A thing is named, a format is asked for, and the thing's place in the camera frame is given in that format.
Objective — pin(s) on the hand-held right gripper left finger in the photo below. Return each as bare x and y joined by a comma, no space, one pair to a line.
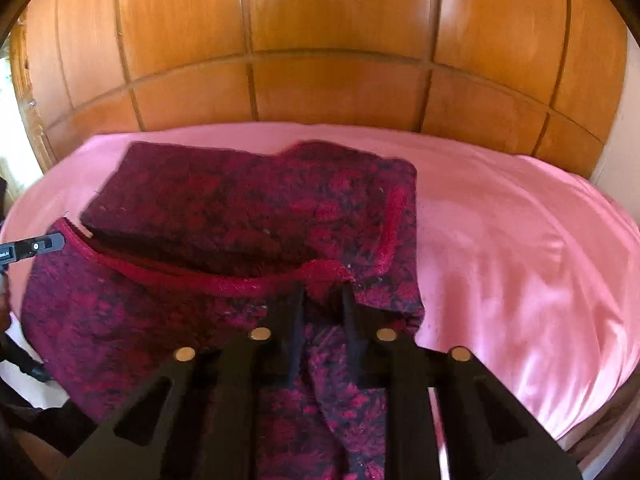
290,332

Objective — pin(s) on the pink patterned bed cover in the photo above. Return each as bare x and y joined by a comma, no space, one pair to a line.
500,260

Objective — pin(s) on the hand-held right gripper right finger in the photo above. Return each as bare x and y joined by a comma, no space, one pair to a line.
356,332

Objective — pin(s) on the carved wooden door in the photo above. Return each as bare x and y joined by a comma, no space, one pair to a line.
30,80

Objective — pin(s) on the wooden panelled wardrobe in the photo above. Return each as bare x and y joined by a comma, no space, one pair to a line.
340,85

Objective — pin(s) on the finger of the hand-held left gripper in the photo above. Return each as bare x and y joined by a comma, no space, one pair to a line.
40,246

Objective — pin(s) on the dark red floral garment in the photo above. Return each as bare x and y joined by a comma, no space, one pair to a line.
200,210

